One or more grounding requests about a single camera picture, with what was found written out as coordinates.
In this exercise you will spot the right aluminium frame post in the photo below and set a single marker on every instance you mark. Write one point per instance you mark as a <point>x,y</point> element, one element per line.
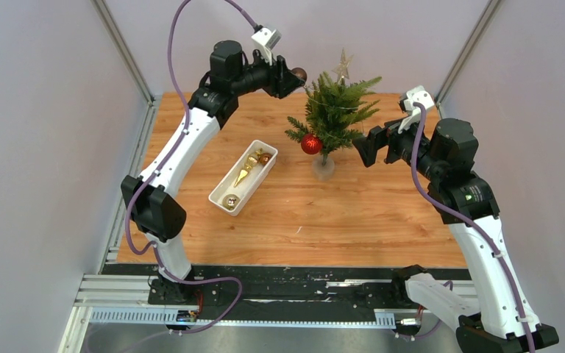
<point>482,23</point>

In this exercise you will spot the left aluminium frame post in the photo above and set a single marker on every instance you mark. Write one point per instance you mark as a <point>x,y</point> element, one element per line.
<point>123,49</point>

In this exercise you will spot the bronze ball ornament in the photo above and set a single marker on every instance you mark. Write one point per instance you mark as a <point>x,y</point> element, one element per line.
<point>264,158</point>

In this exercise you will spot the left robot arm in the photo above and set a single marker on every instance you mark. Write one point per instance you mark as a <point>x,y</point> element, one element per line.
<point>154,219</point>

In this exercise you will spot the silver star ornament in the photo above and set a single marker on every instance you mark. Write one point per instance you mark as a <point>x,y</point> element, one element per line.
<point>342,69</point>

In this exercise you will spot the small green christmas tree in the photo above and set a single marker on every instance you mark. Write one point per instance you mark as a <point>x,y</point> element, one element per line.
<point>333,111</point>

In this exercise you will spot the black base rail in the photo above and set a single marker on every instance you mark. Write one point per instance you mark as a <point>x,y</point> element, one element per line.
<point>286,293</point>

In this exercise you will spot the white ornament tray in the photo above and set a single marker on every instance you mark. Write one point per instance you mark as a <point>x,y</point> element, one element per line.
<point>249,185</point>

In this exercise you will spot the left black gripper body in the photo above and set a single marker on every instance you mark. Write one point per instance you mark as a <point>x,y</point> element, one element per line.
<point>270,81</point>

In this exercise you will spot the gold finial ornament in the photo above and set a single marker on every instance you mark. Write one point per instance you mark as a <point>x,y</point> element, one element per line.
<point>250,162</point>

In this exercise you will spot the red glitter ball ornament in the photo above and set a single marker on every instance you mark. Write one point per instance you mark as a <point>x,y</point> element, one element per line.
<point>310,144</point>

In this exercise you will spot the gold ball ornament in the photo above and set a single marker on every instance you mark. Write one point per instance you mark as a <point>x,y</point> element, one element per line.
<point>230,202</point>

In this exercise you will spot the dark brown ball ornament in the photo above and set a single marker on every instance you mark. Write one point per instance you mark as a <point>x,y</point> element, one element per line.
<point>300,73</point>

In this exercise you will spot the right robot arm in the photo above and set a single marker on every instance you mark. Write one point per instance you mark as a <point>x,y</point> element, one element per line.
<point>499,318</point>

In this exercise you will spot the aluminium frame post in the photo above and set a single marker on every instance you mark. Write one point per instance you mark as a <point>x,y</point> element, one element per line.
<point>123,49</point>
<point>482,23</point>

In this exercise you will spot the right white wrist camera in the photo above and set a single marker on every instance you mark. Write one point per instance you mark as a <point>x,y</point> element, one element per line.
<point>409,103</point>

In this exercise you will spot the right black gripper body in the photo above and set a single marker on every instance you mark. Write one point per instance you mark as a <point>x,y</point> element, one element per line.
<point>400,145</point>

